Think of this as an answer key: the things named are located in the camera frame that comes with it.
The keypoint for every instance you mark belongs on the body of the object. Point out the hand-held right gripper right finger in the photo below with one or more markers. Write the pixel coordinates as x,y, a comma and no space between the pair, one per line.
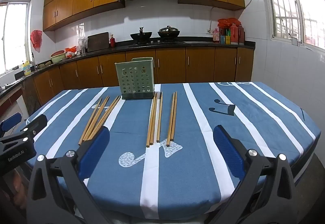
228,154

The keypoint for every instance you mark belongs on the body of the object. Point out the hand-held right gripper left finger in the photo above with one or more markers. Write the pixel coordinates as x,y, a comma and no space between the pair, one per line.
95,154

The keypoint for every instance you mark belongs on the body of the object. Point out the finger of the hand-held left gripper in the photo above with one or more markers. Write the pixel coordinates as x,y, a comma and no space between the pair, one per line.
10,121
35,123

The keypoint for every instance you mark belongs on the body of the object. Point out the wooden chopstick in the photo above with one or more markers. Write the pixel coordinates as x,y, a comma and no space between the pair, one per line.
154,118
174,116
98,118
171,119
151,120
107,115
95,119
103,117
159,117
90,121

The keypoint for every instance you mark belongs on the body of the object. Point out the grey perforated utensil holder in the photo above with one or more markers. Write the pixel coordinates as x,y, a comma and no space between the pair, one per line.
134,79

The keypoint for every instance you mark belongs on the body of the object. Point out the white power strip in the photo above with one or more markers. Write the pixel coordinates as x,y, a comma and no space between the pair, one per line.
12,83

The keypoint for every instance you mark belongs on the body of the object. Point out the blue striped tablecloth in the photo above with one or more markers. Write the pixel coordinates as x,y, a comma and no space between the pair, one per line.
193,168

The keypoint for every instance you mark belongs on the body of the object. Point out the yellow detergent bottle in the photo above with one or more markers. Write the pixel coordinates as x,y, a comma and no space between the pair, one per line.
26,69

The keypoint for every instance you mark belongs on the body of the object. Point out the metal sink faucet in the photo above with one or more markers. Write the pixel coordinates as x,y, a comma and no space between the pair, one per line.
33,61

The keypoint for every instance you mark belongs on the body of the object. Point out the green basin with red lid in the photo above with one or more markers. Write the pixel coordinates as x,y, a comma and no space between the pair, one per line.
58,57

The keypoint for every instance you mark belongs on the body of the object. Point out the red bag beside basin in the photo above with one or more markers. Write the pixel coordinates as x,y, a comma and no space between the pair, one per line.
71,50

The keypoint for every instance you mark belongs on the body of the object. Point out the hanging red plastic bag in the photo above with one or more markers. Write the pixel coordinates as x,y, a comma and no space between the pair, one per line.
36,39

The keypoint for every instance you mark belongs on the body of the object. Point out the window beside sink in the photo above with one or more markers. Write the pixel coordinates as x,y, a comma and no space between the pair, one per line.
15,36

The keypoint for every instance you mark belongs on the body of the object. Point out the clear plastic container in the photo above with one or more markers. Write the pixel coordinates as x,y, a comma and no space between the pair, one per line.
82,45

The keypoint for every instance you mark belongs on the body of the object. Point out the dark wooden cutting board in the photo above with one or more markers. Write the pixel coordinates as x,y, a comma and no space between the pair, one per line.
98,42

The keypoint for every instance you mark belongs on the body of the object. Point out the wooden lower kitchen cabinets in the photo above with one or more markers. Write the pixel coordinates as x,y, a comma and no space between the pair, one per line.
172,64

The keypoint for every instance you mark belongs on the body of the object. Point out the small red bottle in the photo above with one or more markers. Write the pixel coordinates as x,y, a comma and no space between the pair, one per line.
112,42

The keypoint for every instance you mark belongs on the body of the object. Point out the black kitchen countertop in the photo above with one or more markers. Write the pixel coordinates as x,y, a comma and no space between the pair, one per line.
198,44

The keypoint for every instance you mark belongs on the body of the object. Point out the green and yellow bottles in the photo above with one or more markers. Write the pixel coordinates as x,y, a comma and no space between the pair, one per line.
225,37

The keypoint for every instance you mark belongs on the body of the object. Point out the pink bottle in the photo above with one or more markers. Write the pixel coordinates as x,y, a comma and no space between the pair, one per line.
216,36

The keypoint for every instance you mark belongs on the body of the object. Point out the large red bottles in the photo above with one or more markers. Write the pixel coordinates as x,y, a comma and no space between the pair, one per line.
237,35

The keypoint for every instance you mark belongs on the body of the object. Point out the black gas stove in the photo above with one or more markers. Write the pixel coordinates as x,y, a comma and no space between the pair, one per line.
155,42

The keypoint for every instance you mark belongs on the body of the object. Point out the red bag over bottles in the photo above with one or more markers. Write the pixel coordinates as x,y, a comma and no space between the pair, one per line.
228,22

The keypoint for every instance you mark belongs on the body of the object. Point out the black wok with lid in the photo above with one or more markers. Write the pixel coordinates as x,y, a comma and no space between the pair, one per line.
168,32

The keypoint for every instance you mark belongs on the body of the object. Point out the barred window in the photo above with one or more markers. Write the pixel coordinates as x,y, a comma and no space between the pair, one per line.
292,6

